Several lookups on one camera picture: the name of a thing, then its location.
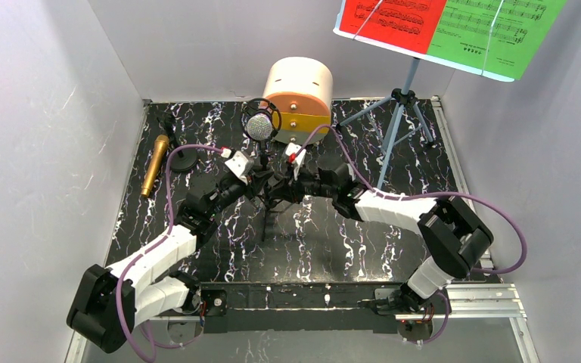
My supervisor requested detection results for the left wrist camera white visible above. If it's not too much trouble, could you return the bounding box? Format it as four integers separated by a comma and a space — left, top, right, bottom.
221, 148, 254, 185

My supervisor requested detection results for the red sheet music page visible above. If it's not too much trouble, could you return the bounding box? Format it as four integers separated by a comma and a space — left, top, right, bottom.
335, 0, 447, 54

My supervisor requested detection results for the aluminium frame rail base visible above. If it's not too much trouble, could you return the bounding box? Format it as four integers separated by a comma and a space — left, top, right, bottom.
64, 283, 539, 363

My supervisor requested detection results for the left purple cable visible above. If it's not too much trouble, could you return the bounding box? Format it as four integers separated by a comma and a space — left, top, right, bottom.
115, 144, 234, 363

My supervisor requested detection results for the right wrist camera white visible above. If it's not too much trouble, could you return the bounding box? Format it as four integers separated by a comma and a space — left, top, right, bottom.
284, 142, 306, 180

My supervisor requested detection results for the purple glitter microphone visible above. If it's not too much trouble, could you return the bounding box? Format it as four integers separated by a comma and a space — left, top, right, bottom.
246, 113, 275, 141

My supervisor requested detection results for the light blue music stand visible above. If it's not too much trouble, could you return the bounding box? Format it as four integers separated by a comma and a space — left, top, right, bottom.
333, 0, 570, 191

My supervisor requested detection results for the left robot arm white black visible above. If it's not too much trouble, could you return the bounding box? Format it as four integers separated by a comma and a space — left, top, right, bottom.
66, 169, 274, 353

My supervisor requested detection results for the gold microphone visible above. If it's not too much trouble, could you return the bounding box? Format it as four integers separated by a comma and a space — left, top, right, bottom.
141, 135, 169, 198

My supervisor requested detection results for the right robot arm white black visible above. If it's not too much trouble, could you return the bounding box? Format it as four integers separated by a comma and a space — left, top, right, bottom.
267, 163, 494, 315

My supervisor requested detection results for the green sheet music page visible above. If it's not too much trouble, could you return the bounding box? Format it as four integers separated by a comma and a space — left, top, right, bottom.
427, 0, 566, 82

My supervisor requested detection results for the round three-drawer storage box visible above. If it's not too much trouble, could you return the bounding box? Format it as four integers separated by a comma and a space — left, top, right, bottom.
263, 57, 333, 144

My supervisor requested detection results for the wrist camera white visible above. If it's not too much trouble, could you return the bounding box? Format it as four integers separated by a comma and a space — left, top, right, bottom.
284, 142, 306, 180
221, 148, 254, 185

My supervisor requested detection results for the black shock-mount tripod stand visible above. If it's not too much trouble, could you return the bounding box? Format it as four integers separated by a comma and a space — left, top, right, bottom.
239, 98, 282, 242

